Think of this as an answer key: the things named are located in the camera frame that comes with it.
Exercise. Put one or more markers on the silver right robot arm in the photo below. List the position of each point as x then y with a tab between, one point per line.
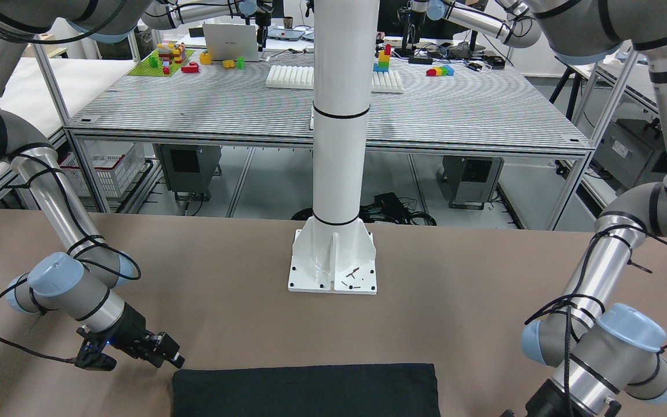
81	280

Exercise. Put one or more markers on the white plastic basket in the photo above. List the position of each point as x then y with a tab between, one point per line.
116	164

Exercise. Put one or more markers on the grey control box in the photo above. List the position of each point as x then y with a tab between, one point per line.
188	169
469	181

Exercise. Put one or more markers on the white laptop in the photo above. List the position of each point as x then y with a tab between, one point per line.
229	41

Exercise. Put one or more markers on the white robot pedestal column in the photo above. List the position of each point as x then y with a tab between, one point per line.
334	253

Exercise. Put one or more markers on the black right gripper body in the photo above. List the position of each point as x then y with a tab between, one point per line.
132	328

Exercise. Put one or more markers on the black graphic t-shirt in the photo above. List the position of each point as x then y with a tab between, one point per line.
403	389

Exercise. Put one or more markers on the stacked coloured blocks tower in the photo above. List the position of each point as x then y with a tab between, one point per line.
382	65

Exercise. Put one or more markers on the striped metal workbench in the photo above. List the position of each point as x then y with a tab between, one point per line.
488	113

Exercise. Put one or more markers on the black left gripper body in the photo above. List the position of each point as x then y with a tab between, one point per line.
543	403

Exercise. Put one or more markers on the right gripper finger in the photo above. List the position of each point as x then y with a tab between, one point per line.
155	359
168	349

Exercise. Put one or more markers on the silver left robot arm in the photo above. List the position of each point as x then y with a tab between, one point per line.
598	351

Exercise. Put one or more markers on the rainbow block row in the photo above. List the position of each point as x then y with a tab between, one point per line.
444	70

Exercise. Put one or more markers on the white ridged tray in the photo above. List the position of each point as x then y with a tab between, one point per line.
300	77

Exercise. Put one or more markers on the green lego baseplate with bricks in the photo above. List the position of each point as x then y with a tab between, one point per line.
164	61

